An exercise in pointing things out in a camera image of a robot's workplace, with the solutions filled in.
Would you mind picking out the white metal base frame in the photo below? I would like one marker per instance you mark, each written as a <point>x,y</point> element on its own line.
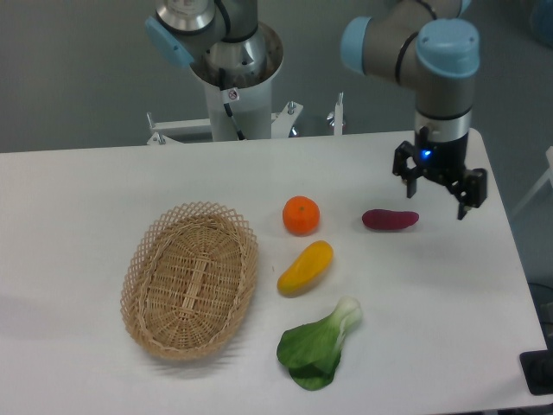
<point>238,127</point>

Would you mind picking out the orange tangerine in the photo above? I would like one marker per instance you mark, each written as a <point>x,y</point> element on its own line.
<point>301,215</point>

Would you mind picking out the purple sweet potato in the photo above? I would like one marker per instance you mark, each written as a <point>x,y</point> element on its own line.
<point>389,220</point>

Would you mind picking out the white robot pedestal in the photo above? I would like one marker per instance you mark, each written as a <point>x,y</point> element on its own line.
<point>240,74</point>

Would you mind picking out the blue object top right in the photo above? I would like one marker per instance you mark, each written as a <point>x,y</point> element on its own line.
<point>541,21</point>

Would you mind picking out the black device at table edge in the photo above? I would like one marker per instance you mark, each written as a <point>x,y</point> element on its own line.
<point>537,369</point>

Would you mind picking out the yellow mango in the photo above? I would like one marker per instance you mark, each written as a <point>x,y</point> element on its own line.
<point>304,272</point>

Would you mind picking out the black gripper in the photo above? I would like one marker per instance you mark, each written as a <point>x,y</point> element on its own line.
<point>444,164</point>

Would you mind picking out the green bok choy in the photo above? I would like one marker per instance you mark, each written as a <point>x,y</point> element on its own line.
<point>312,352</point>

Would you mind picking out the white furniture leg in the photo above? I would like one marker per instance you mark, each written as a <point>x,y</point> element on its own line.
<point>542,181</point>

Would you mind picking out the woven wicker basket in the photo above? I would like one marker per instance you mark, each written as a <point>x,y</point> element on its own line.
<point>190,281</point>

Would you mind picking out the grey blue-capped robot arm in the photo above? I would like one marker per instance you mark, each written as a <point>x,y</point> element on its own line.
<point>421,45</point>

